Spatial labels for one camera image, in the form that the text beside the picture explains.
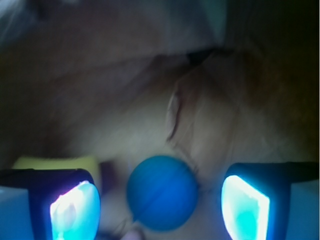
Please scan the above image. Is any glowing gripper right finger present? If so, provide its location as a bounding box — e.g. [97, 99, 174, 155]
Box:
[220, 162, 320, 240]

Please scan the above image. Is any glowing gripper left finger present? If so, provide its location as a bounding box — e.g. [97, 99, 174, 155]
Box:
[0, 168, 101, 240]

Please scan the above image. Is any blue dimpled ball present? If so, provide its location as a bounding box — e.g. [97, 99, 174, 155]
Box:
[126, 155, 199, 232]

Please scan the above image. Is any yellow sponge wedge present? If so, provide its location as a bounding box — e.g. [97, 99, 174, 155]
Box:
[12, 156, 101, 179]

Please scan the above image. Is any brown paper bag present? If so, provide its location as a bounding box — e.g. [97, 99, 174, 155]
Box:
[0, 0, 320, 240]

